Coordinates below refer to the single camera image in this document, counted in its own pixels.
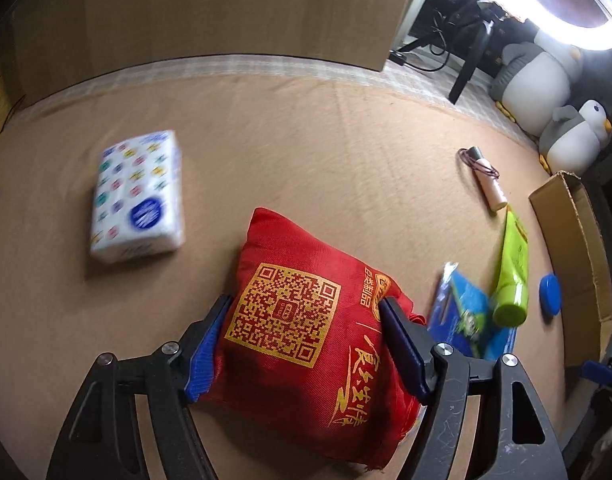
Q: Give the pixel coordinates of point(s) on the black power strip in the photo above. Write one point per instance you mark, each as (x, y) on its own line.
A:
(398, 57)

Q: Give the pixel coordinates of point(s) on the large wooden board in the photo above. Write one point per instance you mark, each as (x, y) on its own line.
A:
(211, 10)

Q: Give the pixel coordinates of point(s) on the green tube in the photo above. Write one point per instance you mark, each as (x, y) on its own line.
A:
(510, 280)

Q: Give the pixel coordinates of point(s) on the small white bottle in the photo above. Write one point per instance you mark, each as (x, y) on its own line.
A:
(493, 190)

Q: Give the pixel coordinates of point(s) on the checked bed sheet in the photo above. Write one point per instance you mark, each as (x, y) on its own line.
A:
(435, 90)

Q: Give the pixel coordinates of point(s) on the red printed fabric bag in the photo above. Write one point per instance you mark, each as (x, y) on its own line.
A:
(296, 360)

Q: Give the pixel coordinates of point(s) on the blue packet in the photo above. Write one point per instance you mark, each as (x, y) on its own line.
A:
(460, 305)

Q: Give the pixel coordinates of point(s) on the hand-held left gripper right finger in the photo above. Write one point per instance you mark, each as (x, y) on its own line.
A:
(403, 350)

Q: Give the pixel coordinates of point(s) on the large grey penguin plush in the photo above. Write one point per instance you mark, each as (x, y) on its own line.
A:
(530, 85)

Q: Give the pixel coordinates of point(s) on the small grey penguin plush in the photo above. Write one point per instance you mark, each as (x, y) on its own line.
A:
(570, 140)

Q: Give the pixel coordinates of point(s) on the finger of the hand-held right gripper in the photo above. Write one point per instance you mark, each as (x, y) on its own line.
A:
(593, 372)

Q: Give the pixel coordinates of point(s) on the cardboard box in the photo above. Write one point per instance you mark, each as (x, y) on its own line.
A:
(580, 240)

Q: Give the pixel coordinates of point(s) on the white patterned tissue pack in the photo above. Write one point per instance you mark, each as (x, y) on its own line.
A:
(136, 195)

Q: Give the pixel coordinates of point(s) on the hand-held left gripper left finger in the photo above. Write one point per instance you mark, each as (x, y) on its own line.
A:
(206, 355)

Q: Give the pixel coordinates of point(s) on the white window frame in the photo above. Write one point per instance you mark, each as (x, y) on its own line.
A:
(415, 10)

